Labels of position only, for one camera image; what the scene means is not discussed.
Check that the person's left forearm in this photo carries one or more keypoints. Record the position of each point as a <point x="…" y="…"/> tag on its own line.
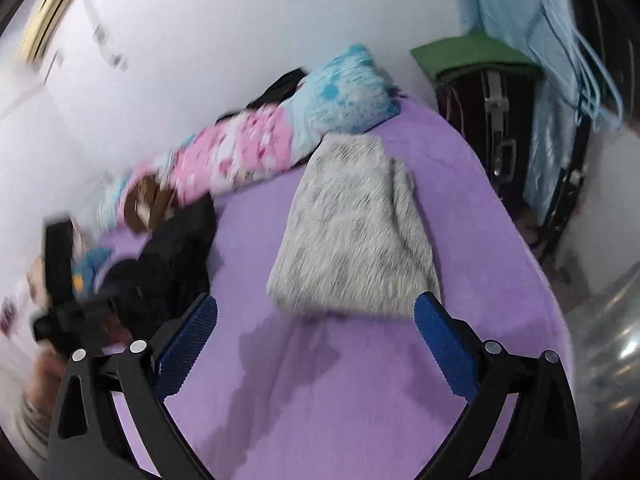
<point x="35" y="430"/>

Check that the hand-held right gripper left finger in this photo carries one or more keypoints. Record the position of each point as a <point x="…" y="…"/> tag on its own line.
<point x="185" y="345"/>

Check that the light blue curtain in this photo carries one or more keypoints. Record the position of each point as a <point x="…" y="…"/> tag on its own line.
<point x="500" y="15"/>

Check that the clear wall hook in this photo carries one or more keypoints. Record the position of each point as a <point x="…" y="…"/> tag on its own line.
<point x="110" y="47"/>

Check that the person's left hand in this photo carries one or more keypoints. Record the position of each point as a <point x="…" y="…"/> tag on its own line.
<point x="45" y="375"/>

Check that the grey white fleece jacket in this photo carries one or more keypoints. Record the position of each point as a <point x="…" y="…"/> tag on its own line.
<point x="350" y="230"/>

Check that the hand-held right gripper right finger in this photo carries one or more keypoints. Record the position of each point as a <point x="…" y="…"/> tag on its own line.
<point x="447" y="345"/>

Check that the small black cloth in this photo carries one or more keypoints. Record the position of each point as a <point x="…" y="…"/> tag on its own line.
<point x="280" y="87"/>

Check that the green cloth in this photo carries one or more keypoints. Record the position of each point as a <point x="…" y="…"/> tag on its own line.
<point x="470" y="55"/>

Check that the pink blue floral quilt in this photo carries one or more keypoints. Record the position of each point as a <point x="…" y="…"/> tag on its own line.
<point x="260" y="150"/>

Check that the dark suitcase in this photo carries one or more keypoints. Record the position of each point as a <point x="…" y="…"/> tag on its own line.
<point x="485" y="125"/>

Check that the brown printed cushion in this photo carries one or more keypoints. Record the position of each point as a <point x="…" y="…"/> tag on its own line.
<point x="147" y="205"/>

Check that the black garment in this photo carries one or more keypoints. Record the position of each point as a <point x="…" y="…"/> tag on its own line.
<point x="175" y="255"/>

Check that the blue pillow with yellow print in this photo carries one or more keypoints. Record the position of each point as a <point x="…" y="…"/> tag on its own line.
<point x="92" y="265"/>

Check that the light blue clothes hanger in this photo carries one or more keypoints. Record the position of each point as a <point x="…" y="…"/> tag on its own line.
<point x="597" y="85"/>

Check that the beige wall vent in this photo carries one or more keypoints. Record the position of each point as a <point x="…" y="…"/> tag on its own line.
<point x="50" y="15"/>

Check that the purple bed sheet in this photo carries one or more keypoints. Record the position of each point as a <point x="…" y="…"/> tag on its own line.
<point x="350" y="385"/>

